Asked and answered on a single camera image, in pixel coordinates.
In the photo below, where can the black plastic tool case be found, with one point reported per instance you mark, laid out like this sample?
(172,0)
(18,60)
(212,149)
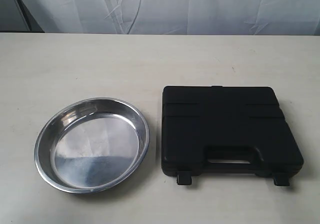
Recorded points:
(226,130)

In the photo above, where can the round stainless steel tray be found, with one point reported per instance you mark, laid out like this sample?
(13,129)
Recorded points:
(91,145)

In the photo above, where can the white backdrop curtain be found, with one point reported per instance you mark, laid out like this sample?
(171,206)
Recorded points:
(177,17)

